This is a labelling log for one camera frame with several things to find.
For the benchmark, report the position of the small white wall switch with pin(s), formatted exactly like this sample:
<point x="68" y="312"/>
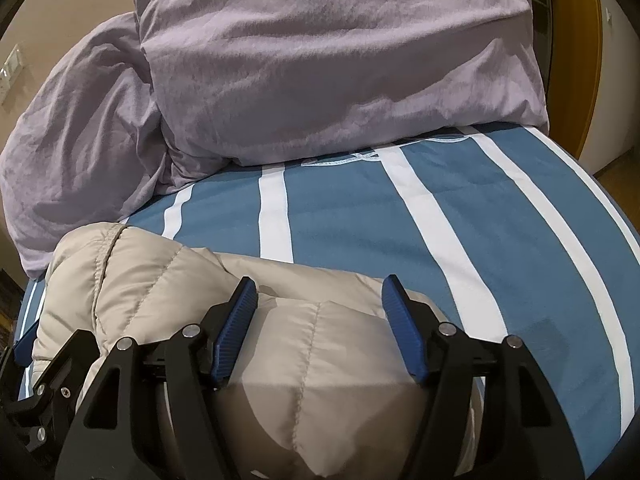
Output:
<point x="609" y="15"/>

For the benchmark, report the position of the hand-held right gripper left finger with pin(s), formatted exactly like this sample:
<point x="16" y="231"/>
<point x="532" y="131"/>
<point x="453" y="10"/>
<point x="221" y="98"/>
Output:
<point x="232" y="335"/>

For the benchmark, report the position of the lilac pillow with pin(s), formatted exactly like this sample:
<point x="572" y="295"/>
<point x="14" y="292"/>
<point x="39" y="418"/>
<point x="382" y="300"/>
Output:
<point x="325" y="60"/>

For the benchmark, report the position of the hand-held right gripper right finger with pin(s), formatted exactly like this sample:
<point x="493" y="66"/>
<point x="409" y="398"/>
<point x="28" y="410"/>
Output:
<point x="402" y="332"/>

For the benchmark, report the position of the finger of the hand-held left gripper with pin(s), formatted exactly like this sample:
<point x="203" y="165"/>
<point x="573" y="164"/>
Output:
<point x="26" y="347"/>
<point x="60" y="385"/>

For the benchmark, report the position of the white wall switch panel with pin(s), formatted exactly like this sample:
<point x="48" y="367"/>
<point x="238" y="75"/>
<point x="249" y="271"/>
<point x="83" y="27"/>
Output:
<point x="10" y="70"/>

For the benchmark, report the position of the beige puffer jacket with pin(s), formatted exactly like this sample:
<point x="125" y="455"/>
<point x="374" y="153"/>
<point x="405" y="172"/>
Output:
<point x="310" y="360"/>

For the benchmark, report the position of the orange wooden frame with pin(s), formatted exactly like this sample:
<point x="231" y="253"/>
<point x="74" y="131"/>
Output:
<point x="575" y="50"/>

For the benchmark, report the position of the blue white striped bed sheet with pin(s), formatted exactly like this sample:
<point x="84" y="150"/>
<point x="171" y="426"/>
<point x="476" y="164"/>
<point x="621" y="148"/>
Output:
<point x="350" y="220"/>

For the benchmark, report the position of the lavender cloth garment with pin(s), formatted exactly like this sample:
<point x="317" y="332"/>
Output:
<point x="85" y="160"/>

